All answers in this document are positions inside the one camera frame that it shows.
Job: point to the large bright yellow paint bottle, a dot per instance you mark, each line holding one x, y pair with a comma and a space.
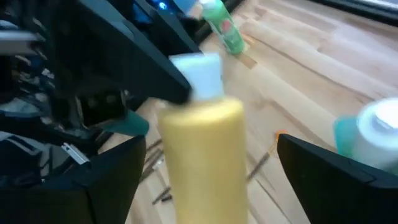
205, 161

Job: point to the orange bristle paintbrush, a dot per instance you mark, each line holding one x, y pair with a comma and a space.
261, 165

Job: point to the large white paint bottle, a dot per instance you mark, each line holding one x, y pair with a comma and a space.
379, 133

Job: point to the light green labelled paint bottle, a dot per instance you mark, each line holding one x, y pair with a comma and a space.
227, 28

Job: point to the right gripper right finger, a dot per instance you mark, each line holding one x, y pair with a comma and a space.
335, 186

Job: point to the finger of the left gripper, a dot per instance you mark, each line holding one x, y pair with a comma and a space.
130, 53
174, 34

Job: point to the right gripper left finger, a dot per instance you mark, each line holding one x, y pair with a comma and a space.
77, 193

